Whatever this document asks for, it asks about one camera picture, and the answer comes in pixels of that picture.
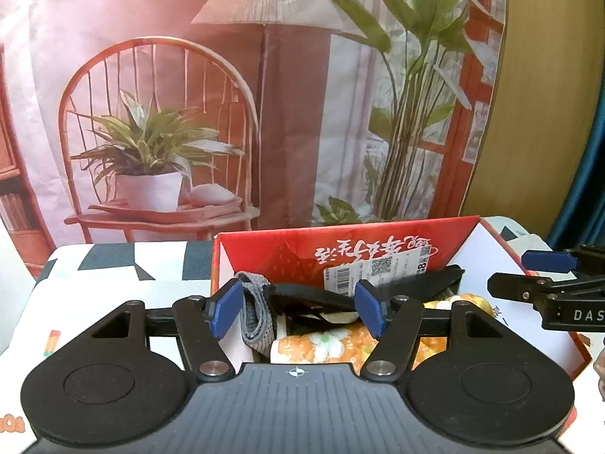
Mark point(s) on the grey sock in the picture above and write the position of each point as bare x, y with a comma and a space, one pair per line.
257, 321

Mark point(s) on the orange floral cloth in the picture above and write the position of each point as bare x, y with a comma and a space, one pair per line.
321, 345

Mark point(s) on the patterned white tablecloth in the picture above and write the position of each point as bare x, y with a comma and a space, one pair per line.
94, 288

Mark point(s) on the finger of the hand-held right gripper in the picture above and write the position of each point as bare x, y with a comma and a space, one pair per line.
515, 286
548, 261

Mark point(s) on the yellow wooden panel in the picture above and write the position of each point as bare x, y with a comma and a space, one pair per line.
534, 104

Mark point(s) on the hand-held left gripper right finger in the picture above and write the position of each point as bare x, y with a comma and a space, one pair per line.
371, 307

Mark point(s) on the black cloth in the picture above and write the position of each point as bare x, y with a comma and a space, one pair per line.
302, 293

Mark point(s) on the red cardboard box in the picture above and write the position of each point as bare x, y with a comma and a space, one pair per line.
264, 250

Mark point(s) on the printed room scene wall cloth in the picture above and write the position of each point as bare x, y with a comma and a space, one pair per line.
189, 80

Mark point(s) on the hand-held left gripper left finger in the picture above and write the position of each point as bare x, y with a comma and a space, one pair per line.
227, 310

